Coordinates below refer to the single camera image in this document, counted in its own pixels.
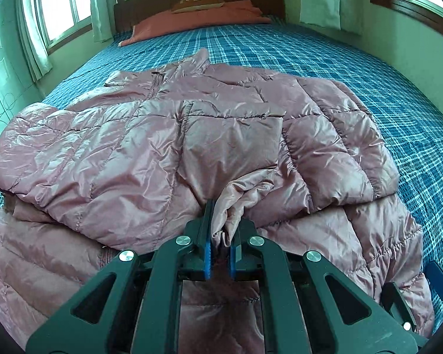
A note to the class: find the brown printed cushion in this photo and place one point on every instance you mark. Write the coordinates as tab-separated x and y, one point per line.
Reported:
197	3

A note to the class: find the white circle-patterned cabinet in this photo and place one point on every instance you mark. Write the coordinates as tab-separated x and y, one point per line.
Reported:
3	81

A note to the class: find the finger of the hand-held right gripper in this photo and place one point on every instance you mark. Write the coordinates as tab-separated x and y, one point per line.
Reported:
440	279
400	304

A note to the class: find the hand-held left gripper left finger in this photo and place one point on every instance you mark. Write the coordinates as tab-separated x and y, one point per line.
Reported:
208	252

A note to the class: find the bed with blue plaid sheet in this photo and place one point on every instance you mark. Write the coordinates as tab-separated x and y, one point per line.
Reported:
317	51

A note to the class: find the dark wooden headboard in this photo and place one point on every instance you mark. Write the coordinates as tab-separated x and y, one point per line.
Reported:
151	3

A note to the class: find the pink puffer jacket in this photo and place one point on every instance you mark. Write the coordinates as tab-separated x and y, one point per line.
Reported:
133	155

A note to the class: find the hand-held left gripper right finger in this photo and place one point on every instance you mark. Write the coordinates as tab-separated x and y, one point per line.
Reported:
233	260

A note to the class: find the pale green curtain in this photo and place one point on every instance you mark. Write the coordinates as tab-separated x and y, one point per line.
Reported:
33	44
101	7
328	0

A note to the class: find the salmon pink pillow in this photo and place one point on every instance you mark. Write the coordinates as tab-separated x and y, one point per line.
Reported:
192	23

